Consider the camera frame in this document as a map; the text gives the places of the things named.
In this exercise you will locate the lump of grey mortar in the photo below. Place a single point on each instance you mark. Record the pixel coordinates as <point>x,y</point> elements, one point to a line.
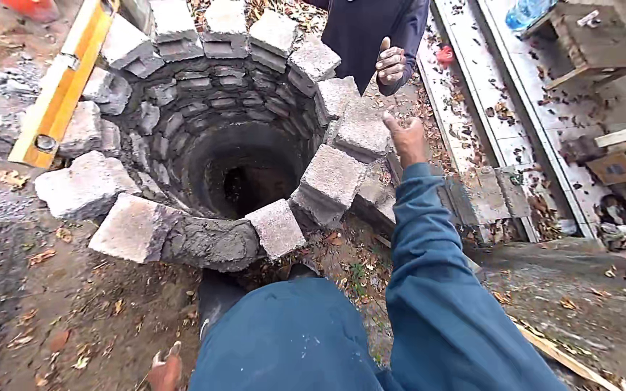
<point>210,243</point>

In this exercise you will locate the crumpled patterned cloth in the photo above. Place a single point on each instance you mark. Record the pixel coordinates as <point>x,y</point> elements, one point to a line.
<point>624,238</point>

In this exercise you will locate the row of grey paving blocks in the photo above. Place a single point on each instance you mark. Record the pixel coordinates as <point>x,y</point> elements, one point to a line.
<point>484,195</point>

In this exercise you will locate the person's right hand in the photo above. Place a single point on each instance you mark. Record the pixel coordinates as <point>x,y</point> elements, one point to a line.
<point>412,143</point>

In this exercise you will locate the round brick well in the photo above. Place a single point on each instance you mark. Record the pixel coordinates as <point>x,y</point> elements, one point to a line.
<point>253,136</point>

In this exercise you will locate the red brick fragment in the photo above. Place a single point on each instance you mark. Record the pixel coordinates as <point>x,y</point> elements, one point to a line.
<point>59,341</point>

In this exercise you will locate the cardboard box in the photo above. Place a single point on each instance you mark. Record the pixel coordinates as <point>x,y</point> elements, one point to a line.
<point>614,169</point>

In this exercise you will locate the person's right thumb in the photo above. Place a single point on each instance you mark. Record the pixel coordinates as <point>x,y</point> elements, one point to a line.
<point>390,122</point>

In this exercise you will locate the wooden table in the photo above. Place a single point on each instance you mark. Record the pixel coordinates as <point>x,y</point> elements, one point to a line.
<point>598,41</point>

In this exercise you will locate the person's left thumb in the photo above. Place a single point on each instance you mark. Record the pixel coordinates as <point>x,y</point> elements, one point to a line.
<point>174,349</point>

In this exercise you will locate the person's left hand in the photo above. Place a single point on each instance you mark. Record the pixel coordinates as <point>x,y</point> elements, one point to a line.
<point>165,373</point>

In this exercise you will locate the person's right fingers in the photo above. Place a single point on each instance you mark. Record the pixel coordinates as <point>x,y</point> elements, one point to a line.
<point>415,125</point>

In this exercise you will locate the person's right forearm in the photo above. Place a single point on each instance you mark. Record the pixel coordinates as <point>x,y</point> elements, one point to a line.
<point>427,228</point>

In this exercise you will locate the red plastic bag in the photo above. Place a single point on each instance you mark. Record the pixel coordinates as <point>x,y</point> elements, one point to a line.
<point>445,56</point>

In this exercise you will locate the long thin wooden plank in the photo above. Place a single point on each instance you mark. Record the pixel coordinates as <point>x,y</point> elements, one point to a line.
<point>563,357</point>

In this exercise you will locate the person's legs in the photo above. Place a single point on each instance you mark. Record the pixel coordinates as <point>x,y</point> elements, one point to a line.
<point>216,296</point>

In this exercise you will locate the red plastic container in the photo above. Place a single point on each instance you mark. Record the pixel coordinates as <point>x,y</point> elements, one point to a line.
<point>30,8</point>

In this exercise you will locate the white tiled steps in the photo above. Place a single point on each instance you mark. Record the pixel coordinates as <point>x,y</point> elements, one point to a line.
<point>481,103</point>

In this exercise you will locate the yellow spirit level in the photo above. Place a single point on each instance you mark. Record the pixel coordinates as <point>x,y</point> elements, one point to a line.
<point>68,87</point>

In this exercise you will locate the clear blue water bottle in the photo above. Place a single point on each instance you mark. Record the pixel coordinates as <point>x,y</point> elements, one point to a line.
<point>525,13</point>

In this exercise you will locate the person's left fingers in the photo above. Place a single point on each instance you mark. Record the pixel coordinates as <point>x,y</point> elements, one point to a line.
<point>156,358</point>

